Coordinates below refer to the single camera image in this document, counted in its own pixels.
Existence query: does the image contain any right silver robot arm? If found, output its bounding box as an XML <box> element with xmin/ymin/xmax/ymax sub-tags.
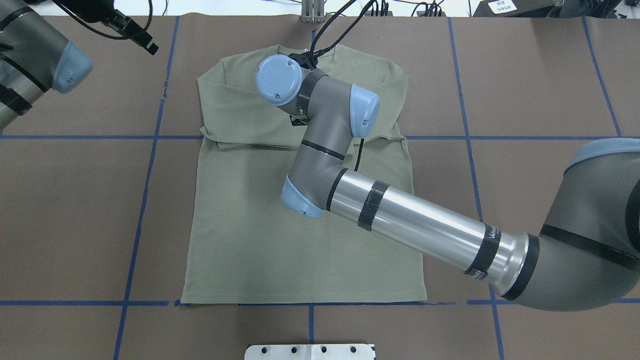
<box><xmin>254</xmin><ymin>54</ymin><xmax>639</xmax><ymax>312</ymax></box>

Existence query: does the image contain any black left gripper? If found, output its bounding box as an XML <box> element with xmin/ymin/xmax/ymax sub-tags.
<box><xmin>53</xmin><ymin>0</ymin><xmax>159</xmax><ymax>55</ymax></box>

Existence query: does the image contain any aluminium extrusion post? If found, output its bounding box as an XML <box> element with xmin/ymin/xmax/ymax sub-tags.
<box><xmin>300</xmin><ymin>0</ymin><xmax>326</xmax><ymax>24</ymax></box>

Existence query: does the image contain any white metal bracket plate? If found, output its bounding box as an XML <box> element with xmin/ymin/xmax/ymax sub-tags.
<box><xmin>244</xmin><ymin>343</ymin><xmax>377</xmax><ymax>360</ymax></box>

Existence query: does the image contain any black cable bundle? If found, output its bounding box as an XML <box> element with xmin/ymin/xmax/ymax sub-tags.
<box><xmin>372</xmin><ymin>0</ymin><xmax>446</xmax><ymax>17</ymax></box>

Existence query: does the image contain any sage green long-sleeve shirt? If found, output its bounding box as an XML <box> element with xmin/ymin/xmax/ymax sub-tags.
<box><xmin>181</xmin><ymin>44</ymin><xmax>428</xmax><ymax>305</ymax></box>

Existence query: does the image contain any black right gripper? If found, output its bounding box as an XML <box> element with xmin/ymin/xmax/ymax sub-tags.
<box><xmin>289</xmin><ymin>51</ymin><xmax>318</xmax><ymax>71</ymax></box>

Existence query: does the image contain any dark box with label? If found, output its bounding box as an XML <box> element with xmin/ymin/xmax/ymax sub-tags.
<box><xmin>471</xmin><ymin>0</ymin><xmax>565</xmax><ymax>18</ymax></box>

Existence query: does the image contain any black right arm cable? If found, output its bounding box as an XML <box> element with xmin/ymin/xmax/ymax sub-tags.
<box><xmin>309</xmin><ymin>0</ymin><xmax>377</xmax><ymax>68</ymax></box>

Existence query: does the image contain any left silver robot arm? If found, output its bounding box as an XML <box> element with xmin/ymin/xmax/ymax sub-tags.
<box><xmin>0</xmin><ymin>0</ymin><xmax>158</xmax><ymax>129</ymax></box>

